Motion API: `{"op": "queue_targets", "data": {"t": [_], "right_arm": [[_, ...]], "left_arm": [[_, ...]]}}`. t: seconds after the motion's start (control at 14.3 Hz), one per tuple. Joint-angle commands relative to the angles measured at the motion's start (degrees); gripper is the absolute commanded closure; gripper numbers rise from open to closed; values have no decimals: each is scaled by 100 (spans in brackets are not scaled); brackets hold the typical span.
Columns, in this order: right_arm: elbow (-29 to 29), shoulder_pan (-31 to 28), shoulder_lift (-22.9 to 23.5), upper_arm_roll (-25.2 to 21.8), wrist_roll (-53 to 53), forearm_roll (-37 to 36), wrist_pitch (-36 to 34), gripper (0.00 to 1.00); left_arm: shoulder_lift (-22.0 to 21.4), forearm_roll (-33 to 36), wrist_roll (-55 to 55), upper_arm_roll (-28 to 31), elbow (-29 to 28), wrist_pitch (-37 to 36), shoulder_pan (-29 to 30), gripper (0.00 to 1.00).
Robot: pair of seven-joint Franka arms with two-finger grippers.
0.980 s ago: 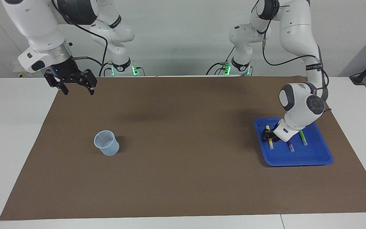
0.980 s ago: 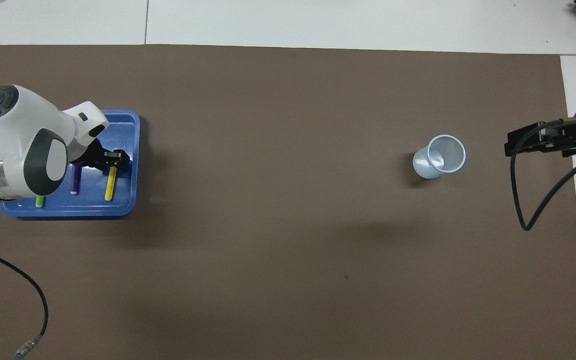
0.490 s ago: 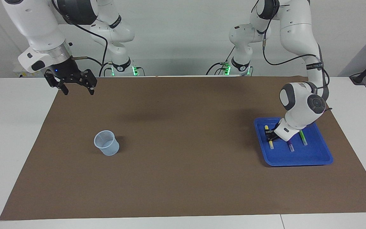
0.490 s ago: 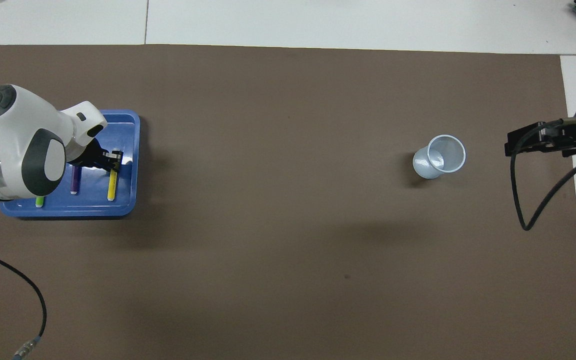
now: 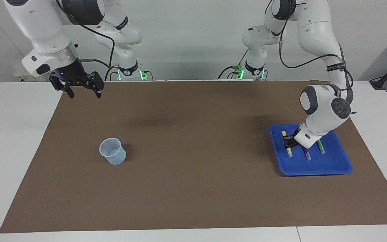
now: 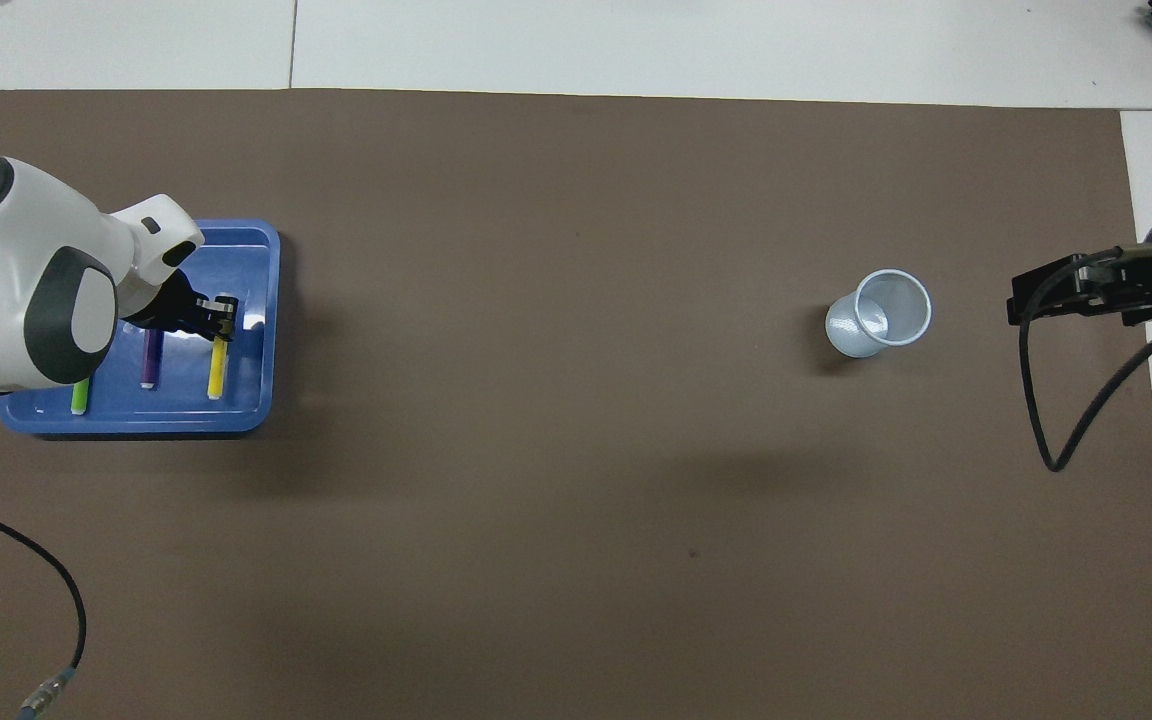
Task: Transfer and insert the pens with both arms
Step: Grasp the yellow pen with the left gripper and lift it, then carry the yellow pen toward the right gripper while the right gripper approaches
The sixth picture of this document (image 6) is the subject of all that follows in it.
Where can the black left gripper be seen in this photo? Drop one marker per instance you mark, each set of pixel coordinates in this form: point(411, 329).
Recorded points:
point(161, 308)

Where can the yellow pen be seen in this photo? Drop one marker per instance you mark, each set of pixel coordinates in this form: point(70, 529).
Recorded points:
point(219, 370)

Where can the purple pen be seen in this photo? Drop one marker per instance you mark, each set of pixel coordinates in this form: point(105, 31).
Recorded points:
point(151, 360)

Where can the green pen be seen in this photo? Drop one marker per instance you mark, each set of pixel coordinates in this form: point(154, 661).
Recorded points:
point(80, 398)

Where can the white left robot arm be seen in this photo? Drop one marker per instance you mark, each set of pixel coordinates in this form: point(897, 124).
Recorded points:
point(6, 250)

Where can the blue plastic tray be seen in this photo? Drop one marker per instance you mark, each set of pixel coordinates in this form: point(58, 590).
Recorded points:
point(246, 400)

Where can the translucent plastic cup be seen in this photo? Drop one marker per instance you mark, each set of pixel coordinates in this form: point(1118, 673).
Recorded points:
point(861, 335)

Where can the brown table mat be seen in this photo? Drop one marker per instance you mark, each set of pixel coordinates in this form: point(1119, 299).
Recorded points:
point(576, 500)

